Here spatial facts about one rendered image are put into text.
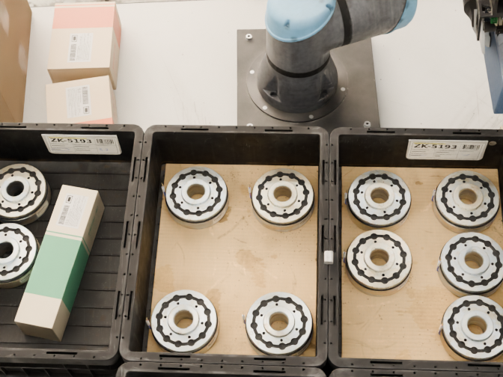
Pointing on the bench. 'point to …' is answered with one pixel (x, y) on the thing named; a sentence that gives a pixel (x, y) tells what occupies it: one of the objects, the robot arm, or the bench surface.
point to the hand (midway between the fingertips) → (492, 35)
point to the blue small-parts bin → (495, 72)
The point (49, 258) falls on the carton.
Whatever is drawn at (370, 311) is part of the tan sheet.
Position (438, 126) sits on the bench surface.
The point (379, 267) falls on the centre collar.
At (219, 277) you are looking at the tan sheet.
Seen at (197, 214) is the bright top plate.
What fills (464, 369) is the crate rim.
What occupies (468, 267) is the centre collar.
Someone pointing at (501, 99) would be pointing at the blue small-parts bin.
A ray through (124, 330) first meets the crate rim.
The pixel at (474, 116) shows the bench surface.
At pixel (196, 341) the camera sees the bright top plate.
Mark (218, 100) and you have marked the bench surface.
